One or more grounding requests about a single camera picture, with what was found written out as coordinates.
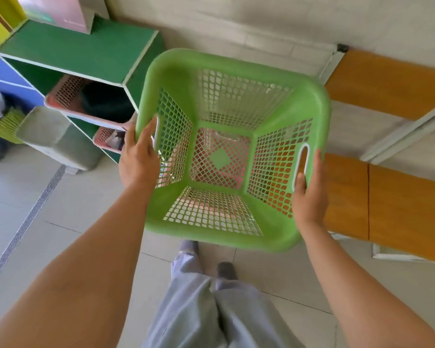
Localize person's right hand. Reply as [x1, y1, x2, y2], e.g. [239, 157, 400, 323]
[292, 149, 330, 233]

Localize person's left hand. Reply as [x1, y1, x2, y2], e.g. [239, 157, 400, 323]
[118, 116, 161, 191]

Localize green plastic mesh basket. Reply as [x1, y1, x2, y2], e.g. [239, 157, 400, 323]
[135, 48, 331, 253]

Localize person's right forearm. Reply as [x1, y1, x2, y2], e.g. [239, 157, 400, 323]
[297, 220, 435, 348]

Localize person's left forearm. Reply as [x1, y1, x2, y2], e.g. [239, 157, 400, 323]
[0, 185, 157, 348]

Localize grey cloth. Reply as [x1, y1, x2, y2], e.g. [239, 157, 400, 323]
[107, 130, 126, 151]

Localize small pink mesh basket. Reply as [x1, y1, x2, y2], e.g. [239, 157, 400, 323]
[93, 126, 127, 155]

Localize black cloth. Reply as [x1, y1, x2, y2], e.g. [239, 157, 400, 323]
[80, 82, 135, 124]

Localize grey pedal bin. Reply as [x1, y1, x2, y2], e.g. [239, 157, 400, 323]
[15, 106, 103, 172]

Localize large pink mesh basket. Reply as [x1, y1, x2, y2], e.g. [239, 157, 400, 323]
[44, 74, 138, 131]

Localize green shelf cabinet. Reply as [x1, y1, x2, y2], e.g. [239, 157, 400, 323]
[0, 14, 165, 164]

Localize person's right grey shoe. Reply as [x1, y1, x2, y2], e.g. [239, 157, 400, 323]
[216, 261, 237, 282]

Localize person's grey shoe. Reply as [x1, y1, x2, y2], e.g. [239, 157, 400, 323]
[178, 240, 200, 256]
[216, 261, 237, 282]

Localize person's left grey shoe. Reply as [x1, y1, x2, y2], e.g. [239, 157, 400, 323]
[178, 240, 200, 256]

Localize pink cardboard box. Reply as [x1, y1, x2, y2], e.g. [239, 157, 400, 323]
[16, 0, 95, 35]

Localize blue cabinet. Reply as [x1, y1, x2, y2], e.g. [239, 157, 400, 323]
[0, 51, 46, 113]

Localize light grey trousers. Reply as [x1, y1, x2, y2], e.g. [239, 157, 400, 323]
[141, 250, 306, 348]

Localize yellow cabinet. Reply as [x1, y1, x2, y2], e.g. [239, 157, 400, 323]
[0, 0, 28, 53]

